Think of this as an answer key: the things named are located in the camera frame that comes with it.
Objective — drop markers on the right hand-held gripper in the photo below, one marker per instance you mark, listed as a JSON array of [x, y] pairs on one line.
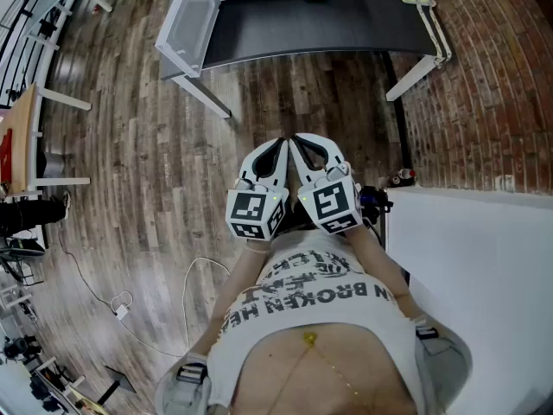
[[332, 201]]

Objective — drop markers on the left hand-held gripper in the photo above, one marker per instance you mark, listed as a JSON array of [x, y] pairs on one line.
[[255, 208]]

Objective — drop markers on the white microwave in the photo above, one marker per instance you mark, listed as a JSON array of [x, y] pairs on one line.
[[190, 20]]

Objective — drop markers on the person's left forearm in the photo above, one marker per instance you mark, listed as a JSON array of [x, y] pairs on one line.
[[233, 292]]

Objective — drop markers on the person's right forearm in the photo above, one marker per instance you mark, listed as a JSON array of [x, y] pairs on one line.
[[376, 266]]

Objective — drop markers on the red and white bottle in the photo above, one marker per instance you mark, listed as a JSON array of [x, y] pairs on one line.
[[406, 174]]

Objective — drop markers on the black table with white legs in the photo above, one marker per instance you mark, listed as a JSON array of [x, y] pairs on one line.
[[324, 24]]

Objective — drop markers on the person's white printed shirt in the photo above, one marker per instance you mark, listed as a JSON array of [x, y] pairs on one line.
[[311, 314]]

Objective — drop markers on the white power adapter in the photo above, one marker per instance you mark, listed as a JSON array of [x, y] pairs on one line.
[[122, 312]]

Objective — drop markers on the white cabinet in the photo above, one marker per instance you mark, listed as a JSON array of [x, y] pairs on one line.
[[475, 296]]

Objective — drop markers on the grey waste bin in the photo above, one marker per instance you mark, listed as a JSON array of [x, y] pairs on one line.
[[54, 167]]

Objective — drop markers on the wooden table with white legs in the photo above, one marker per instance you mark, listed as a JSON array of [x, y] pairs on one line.
[[19, 145]]

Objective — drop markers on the red object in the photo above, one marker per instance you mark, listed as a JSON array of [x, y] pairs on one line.
[[5, 154]]

